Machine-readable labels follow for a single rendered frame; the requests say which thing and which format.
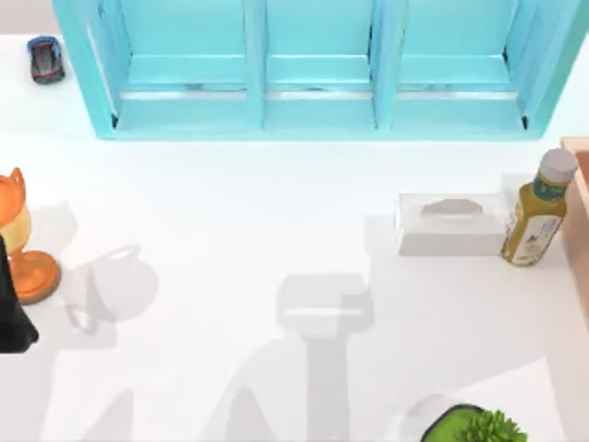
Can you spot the light blue rack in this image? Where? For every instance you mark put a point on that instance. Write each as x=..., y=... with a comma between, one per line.
x=317, y=69

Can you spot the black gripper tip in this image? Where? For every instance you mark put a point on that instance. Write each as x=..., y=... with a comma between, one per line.
x=11, y=322

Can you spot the white tissue box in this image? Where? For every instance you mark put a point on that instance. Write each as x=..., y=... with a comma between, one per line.
x=448, y=225

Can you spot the orange trophy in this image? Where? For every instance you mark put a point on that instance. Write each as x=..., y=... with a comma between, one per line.
x=32, y=276

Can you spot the blue toy car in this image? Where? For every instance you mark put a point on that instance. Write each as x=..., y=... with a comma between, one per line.
x=44, y=60

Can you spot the green potted plant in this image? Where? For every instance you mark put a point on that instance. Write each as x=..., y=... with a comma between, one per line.
x=474, y=426

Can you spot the yellow-green bottle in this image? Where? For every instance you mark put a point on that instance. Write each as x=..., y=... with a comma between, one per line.
x=536, y=216

